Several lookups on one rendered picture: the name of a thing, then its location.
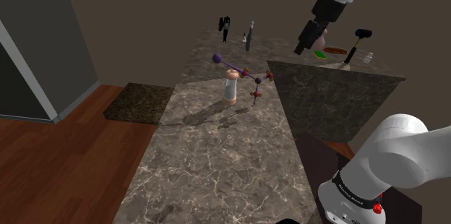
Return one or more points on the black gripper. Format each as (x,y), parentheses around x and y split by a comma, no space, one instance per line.
(324,8)

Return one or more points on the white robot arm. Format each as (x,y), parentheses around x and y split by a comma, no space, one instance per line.
(398,152)

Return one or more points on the pink rounded object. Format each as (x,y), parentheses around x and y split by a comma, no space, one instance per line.
(321,42)

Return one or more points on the green sponge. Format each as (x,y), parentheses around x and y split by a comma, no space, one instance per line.
(319,54)

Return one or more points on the small clear shaker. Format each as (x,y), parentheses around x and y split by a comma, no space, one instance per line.
(368,57)

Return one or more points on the grey slender bottle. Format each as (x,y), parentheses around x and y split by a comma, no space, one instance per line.
(249,38)

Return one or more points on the small white figure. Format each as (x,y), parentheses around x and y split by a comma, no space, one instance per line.
(244,38)

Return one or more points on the purple molecule model toy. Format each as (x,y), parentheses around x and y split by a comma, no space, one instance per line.
(258,80)

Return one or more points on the black figure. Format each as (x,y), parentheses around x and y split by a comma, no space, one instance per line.
(225,27)

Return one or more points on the grey refrigerator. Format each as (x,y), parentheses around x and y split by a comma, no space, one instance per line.
(45,40)

